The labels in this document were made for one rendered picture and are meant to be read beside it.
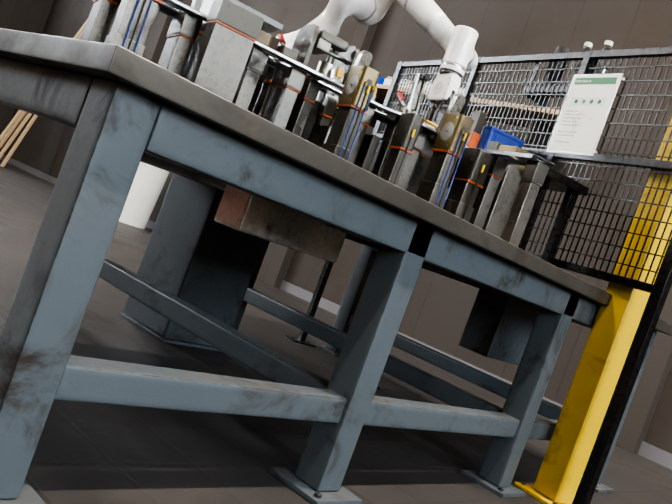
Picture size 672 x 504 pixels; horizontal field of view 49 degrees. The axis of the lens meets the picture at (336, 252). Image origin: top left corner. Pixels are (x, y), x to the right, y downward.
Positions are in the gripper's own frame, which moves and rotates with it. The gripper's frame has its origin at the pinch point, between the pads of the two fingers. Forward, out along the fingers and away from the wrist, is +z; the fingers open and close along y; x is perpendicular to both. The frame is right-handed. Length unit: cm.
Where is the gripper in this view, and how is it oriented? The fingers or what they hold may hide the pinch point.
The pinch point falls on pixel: (434, 117)
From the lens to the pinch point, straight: 252.5
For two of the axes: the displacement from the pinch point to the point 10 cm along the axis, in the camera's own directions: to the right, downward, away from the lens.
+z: -3.5, 9.4, 0.1
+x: 8.0, 2.9, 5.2
